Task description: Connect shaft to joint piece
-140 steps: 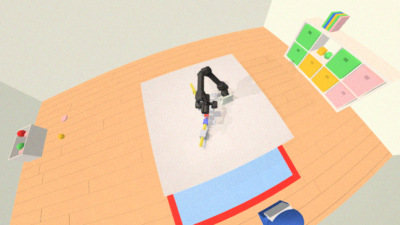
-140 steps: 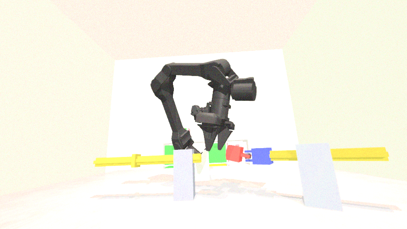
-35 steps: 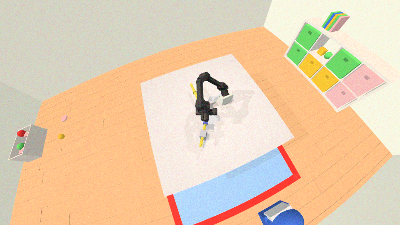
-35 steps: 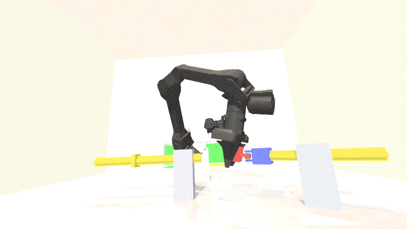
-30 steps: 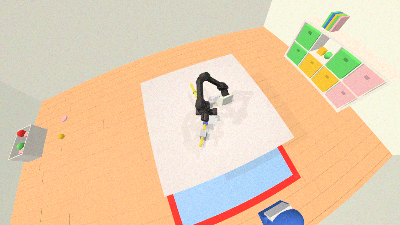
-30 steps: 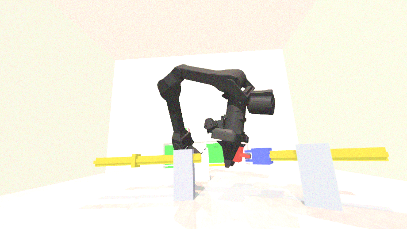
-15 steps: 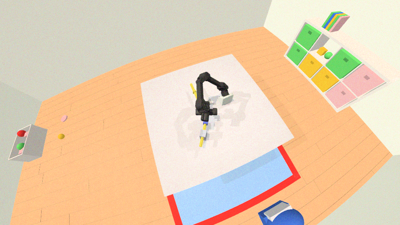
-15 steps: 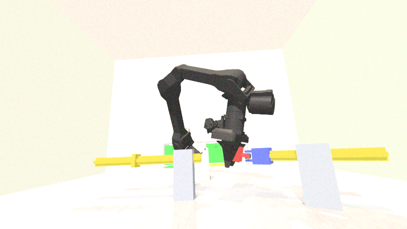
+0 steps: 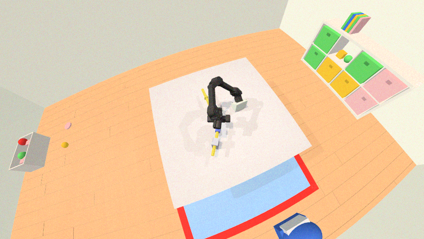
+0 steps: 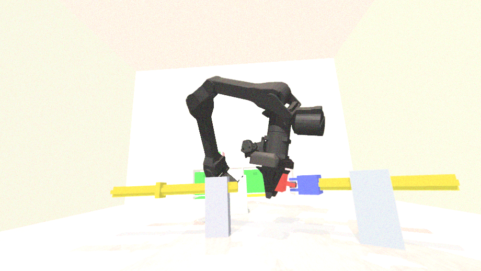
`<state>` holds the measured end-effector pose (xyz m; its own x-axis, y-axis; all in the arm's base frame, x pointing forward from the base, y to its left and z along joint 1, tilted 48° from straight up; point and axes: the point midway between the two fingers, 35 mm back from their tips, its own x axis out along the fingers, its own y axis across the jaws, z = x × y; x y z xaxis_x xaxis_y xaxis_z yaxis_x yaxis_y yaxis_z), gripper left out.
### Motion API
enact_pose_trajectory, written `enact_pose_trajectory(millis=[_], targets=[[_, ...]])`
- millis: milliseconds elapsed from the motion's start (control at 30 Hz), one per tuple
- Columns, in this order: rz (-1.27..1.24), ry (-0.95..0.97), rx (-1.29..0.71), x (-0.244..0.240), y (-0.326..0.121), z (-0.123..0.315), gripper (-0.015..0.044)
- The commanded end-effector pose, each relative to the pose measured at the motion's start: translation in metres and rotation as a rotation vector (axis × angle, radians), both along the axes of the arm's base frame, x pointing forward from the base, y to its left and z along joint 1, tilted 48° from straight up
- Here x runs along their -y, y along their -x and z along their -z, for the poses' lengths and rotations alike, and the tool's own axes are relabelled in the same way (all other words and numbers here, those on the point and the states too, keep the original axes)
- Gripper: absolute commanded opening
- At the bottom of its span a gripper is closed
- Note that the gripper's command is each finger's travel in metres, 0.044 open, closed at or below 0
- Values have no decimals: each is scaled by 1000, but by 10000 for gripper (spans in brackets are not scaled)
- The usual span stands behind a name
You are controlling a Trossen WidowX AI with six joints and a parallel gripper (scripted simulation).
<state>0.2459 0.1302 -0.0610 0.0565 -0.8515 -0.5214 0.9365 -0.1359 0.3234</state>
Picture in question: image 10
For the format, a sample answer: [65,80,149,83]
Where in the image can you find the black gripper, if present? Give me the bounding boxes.
[249,132,294,199]

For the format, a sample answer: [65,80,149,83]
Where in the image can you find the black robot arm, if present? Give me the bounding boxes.
[186,76,326,182]

